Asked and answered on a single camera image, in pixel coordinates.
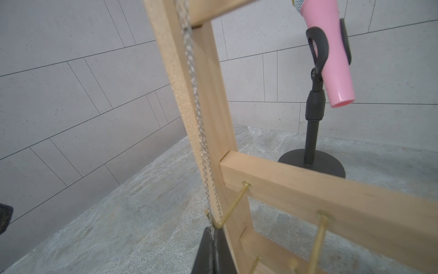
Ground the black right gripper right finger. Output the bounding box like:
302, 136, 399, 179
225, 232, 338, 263
191, 227, 237, 274

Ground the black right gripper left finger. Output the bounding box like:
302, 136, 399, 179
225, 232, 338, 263
0, 203, 14, 234

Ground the wooden jewelry display stand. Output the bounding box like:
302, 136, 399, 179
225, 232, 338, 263
144, 1, 438, 274

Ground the silver chain necklace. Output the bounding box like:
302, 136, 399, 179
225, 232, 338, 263
175, 0, 224, 240

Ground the black microphone stand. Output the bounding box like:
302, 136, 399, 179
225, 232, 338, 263
278, 18, 353, 179

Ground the pink toy microphone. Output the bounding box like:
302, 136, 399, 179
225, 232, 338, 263
293, 1, 355, 108

